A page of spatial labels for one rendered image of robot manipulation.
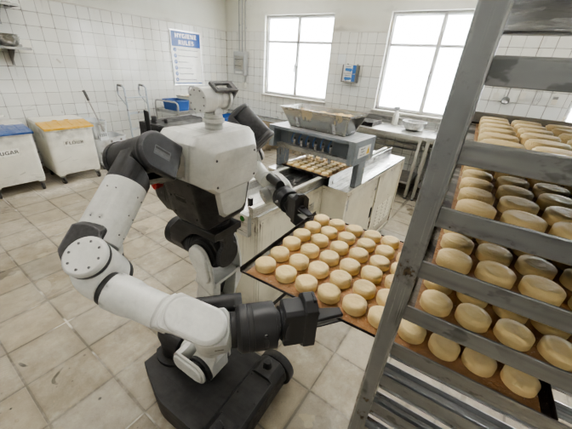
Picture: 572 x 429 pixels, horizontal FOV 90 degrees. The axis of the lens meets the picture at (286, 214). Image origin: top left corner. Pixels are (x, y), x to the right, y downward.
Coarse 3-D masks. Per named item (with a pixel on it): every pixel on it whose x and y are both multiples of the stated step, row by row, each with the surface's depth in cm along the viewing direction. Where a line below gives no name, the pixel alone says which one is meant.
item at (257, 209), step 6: (378, 150) 282; (384, 150) 290; (372, 156) 268; (312, 180) 194; (318, 180) 199; (324, 180) 207; (300, 186) 183; (306, 186) 189; (312, 186) 195; (300, 192) 185; (258, 204) 156; (264, 204) 158; (270, 204) 162; (252, 210) 151; (258, 210) 155; (264, 210) 160; (252, 216) 153
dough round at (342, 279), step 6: (336, 270) 69; (342, 270) 69; (330, 276) 67; (336, 276) 67; (342, 276) 67; (348, 276) 67; (330, 282) 67; (336, 282) 65; (342, 282) 65; (348, 282) 65; (342, 288) 65
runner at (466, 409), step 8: (392, 368) 108; (392, 376) 106; (400, 376) 106; (408, 376) 105; (408, 384) 104; (416, 384) 104; (424, 384) 103; (424, 392) 101; (432, 392) 101; (440, 392) 100; (440, 400) 99; (448, 400) 99; (456, 400) 98; (456, 408) 97; (464, 408) 97; (472, 408) 96; (472, 416) 95; (480, 416) 95; (488, 416) 94; (488, 424) 93; (496, 424) 93; (504, 424) 92
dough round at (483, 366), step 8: (464, 352) 50; (472, 352) 50; (464, 360) 50; (472, 360) 49; (480, 360) 49; (488, 360) 49; (472, 368) 48; (480, 368) 48; (488, 368) 47; (496, 368) 48; (488, 376) 48
